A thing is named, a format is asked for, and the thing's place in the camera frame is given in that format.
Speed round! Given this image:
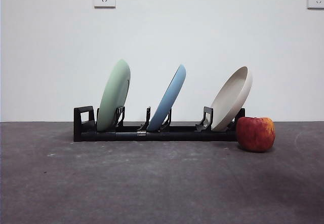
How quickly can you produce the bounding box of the cream plate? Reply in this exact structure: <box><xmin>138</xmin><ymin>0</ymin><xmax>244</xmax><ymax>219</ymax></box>
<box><xmin>210</xmin><ymin>66</ymin><xmax>253</xmax><ymax>131</ymax></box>

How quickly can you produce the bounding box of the red apple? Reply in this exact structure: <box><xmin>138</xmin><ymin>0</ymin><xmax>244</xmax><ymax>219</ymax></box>
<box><xmin>235</xmin><ymin>116</ymin><xmax>276</xmax><ymax>153</ymax></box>

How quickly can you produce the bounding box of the blue plate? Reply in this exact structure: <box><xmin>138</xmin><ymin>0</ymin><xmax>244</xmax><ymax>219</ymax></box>
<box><xmin>146</xmin><ymin>64</ymin><xmax>187</xmax><ymax>132</ymax></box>

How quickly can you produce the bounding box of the green plate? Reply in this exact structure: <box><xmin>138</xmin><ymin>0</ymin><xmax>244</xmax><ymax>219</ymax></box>
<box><xmin>97</xmin><ymin>58</ymin><xmax>132</xmax><ymax>132</ymax></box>

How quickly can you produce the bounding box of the black plate rack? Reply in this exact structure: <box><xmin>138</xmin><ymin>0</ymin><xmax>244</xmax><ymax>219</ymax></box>
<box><xmin>73</xmin><ymin>105</ymin><xmax>246</xmax><ymax>142</ymax></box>

